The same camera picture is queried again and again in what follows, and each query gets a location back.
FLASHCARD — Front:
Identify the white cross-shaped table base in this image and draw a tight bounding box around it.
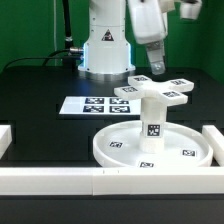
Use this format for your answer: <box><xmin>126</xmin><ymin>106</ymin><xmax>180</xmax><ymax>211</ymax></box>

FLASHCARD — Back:
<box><xmin>114</xmin><ymin>75</ymin><xmax>194</xmax><ymax>106</ymax></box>

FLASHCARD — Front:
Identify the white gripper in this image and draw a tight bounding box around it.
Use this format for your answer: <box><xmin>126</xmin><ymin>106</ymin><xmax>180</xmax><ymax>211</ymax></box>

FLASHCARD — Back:
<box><xmin>128</xmin><ymin>0</ymin><xmax>166</xmax><ymax>75</ymax></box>

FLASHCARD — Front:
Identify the white front fence rail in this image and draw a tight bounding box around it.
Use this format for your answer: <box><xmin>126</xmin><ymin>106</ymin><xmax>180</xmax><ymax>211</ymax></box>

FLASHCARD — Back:
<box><xmin>0</xmin><ymin>167</ymin><xmax>224</xmax><ymax>195</ymax></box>

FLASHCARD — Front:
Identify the white fence block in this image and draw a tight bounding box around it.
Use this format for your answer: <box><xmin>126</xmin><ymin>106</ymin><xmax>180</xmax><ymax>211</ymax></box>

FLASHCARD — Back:
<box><xmin>0</xmin><ymin>125</ymin><xmax>12</xmax><ymax>159</ymax></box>
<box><xmin>202</xmin><ymin>125</ymin><xmax>224</xmax><ymax>167</ymax></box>

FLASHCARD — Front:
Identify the white round table top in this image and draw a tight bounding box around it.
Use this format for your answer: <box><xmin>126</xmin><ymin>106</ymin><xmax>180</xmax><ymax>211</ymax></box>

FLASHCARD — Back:
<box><xmin>93</xmin><ymin>120</ymin><xmax>213</xmax><ymax>168</ymax></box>

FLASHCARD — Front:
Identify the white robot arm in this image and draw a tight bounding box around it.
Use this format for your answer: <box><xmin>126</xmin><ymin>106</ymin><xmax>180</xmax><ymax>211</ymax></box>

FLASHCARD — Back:
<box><xmin>78</xmin><ymin>0</ymin><xmax>202</xmax><ymax>80</ymax></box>

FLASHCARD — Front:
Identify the white right fence block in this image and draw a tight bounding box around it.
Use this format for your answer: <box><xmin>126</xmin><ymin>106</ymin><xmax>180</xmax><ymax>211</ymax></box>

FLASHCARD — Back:
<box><xmin>202</xmin><ymin>125</ymin><xmax>224</xmax><ymax>167</ymax></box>

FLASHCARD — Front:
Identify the black cable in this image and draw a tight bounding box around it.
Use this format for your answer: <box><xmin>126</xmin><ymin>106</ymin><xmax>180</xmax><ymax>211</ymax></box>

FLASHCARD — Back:
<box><xmin>2</xmin><ymin>46</ymin><xmax>85</xmax><ymax>72</ymax></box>

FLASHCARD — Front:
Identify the white left fence block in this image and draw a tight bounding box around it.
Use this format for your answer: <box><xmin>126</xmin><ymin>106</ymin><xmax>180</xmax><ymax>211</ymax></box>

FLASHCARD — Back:
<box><xmin>0</xmin><ymin>125</ymin><xmax>12</xmax><ymax>159</ymax></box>

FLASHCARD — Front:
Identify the white marker sheet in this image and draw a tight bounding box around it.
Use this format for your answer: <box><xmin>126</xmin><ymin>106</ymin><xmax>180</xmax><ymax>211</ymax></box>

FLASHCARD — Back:
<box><xmin>59</xmin><ymin>96</ymin><xmax>141</xmax><ymax>115</ymax></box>

